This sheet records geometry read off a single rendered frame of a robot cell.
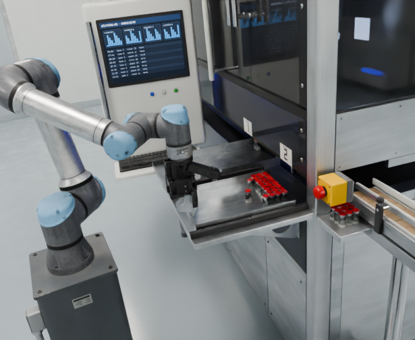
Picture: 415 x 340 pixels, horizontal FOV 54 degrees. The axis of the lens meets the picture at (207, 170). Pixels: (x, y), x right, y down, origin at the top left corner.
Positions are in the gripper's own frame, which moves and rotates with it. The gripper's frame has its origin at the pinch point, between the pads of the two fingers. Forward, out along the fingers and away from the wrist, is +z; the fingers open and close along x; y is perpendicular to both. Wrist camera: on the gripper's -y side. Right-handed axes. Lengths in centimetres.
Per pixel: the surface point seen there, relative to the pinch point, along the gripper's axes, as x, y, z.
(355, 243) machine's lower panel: 12, -52, 20
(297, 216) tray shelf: 10.6, -30.6, 4.3
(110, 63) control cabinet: -90, 11, -36
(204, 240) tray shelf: 10.0, 0.5, 4.3
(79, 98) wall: -544, 38, 78
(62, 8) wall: -544, 33, -51
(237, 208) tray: -2.9, -15.6, 4.1
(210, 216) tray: -1.8, -5.3, 4.1
